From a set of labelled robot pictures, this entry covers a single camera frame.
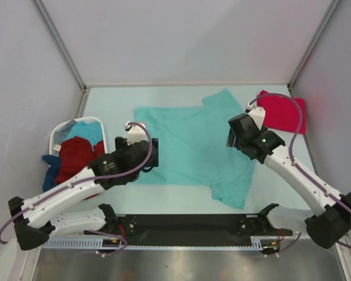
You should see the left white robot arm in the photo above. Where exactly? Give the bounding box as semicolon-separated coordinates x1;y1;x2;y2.
8;137;159;251

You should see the folded red t-shirt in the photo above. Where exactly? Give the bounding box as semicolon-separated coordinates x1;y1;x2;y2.
257;90;299;133

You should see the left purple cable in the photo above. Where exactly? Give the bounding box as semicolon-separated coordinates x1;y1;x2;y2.
0;123;152;245

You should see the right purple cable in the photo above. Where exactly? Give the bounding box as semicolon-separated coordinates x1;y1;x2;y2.
246;92;351;250

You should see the dark red t-shirt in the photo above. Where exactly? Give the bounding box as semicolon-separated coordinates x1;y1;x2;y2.
56;136;105;184

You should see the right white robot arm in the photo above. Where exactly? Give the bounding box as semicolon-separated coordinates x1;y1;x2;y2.
226;113;351;249

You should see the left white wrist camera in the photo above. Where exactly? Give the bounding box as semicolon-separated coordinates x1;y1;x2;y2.
125;121;147;146

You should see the light blue cable duct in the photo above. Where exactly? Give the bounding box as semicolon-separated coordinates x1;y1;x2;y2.
43;237;125;250

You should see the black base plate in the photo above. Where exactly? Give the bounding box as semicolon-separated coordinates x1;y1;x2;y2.
100;214;293;247

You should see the purple cable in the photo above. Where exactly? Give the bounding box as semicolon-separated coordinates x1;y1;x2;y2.
246;92;351;250
0;123;152;245

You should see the light blue t-shirt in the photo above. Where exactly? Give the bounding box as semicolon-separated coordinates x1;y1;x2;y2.
65;121;103;146

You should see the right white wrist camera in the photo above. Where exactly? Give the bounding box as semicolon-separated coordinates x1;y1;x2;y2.
246;105;266;129

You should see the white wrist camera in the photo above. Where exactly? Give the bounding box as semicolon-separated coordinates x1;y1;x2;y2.
125;121;147;146
246;105;266;129

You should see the white laundry basket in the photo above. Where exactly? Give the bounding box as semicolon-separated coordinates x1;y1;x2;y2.
49;116;108;157

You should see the teal t-shirt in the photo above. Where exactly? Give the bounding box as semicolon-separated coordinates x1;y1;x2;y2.
135;90;255;210

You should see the dark blue t-shirt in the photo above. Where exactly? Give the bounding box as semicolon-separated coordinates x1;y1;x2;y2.
42;155;61;192

